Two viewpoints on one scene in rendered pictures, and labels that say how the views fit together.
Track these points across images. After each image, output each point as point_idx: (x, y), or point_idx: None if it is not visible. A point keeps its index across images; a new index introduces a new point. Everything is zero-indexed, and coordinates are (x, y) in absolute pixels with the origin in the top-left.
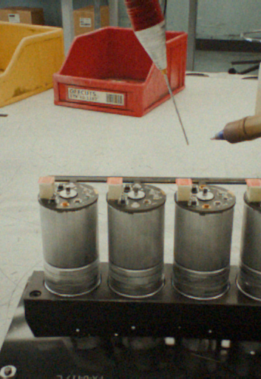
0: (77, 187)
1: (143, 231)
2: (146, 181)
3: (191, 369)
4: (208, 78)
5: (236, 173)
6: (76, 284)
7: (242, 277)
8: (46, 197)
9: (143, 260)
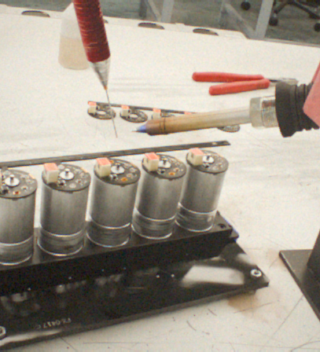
0: (12, 174)
1: (79, 204)
2: (64, 161)
3: (126, 297)
4: None
5: (69, 122)
6: (22, 254)
7: (141, 224)
8: None
9: (76, 226)
